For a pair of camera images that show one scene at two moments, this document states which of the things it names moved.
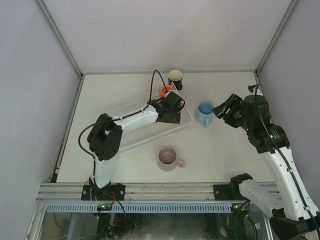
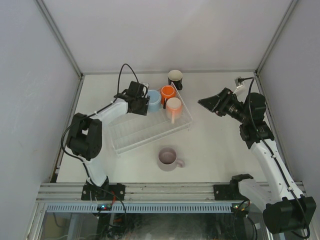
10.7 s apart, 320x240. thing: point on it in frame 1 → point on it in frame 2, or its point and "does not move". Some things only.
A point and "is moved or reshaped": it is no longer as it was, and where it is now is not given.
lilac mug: (167, 160) does not move
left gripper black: (171, 117) → (141, 105)
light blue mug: (205, 113) is moved or reshaped
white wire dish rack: (138, 136) does not move
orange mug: (162, 91) does not move
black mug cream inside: (175, 76) does not move
